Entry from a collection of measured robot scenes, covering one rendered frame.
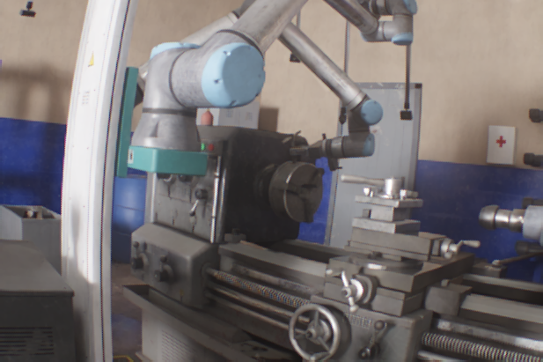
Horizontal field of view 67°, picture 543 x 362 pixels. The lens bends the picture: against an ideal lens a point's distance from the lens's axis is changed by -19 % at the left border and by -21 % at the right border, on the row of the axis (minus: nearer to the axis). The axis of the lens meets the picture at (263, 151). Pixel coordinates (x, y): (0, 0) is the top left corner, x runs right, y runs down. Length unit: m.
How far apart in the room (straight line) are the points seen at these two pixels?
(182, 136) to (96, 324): 0.60
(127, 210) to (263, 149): 2.90
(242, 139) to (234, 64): 1.04
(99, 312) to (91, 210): 0.30
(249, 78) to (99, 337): 0.84
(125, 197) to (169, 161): 3.73
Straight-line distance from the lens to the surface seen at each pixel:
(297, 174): 2.08
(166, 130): 1.23
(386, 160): 5.37
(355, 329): 1.53
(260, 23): 1.24
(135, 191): 4.89
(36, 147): 5.11
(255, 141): 2.18
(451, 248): 1.44
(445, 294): 1.50
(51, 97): 5.15
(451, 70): 5.16
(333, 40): 6.10
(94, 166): 1.31
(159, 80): 1.25
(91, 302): 1.39
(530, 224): 1.60
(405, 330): 1.43
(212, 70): 1.10
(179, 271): 2.15
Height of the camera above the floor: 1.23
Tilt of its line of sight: level
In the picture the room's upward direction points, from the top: 6 degrees clockwise
